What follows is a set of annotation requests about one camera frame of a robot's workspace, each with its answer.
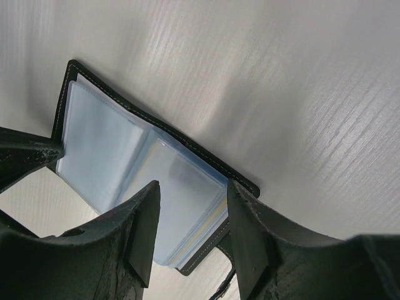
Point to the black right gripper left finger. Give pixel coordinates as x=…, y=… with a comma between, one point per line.
x=109, y=257

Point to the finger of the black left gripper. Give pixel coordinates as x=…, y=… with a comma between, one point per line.
x=23, y=153

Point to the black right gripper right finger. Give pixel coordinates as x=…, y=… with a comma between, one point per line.
x=276, y=258

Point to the black leather card holder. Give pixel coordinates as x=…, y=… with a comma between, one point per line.
x=112, y=149

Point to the gold card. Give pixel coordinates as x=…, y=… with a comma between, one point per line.
x=205, y=230

